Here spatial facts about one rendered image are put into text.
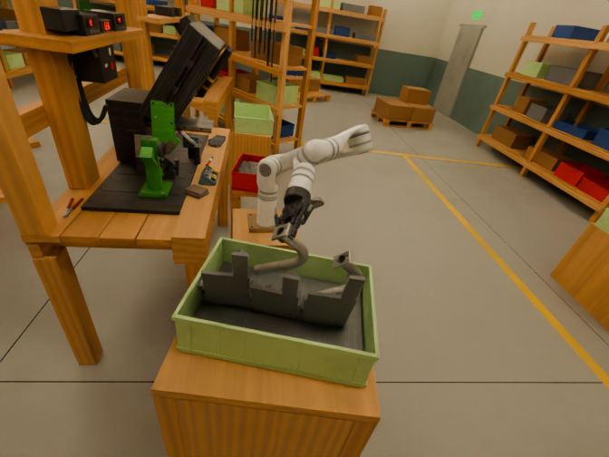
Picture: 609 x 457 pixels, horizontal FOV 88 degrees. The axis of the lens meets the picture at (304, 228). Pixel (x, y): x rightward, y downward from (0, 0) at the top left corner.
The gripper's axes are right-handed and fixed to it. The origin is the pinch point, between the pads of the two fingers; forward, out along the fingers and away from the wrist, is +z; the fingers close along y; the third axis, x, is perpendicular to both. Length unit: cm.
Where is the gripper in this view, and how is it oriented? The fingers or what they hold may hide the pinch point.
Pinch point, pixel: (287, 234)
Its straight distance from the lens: 83.9
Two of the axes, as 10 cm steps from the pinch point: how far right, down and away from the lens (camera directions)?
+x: 6.3, 5.4, 5.5
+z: -1.9, 8.0, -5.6
